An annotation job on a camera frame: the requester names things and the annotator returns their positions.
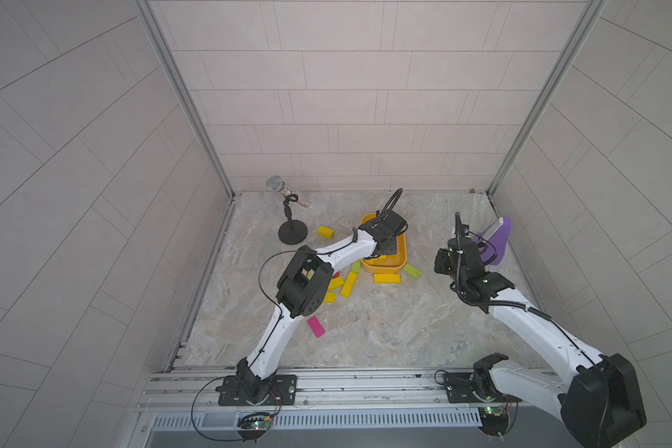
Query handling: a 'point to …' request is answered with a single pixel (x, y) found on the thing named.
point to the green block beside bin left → (356, 266)
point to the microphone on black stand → (292, 231)
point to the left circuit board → (253, 425)
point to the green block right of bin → (412, 271)
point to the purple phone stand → (497, 241)
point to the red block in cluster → (337, 274)
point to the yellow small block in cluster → (335, 282)
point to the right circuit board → (494, 419)
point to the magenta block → (315, 327)
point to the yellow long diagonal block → (348, 285)
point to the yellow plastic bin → (385, 263)
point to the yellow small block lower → (330, 297)
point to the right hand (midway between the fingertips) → (440, 250)
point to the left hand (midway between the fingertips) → (391, 244)
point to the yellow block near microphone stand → (326, 232)
